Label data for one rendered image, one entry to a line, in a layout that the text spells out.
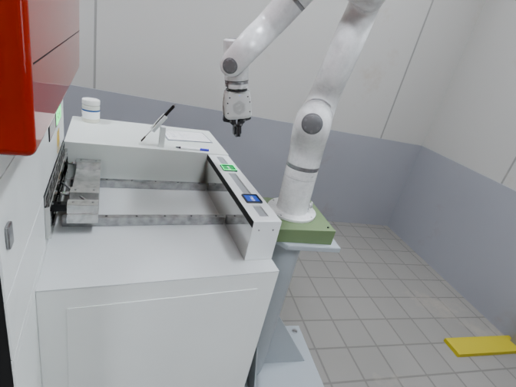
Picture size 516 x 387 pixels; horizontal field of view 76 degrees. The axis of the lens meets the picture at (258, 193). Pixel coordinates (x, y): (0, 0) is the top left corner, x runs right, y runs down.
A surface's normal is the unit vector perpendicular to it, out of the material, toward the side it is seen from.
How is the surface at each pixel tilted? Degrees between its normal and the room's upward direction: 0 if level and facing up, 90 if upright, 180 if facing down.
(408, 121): 90
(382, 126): 90
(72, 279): 0
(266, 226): 90
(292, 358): 90
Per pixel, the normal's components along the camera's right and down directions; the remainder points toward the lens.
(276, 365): 0.22, -0.89
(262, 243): 0.37, 0.45
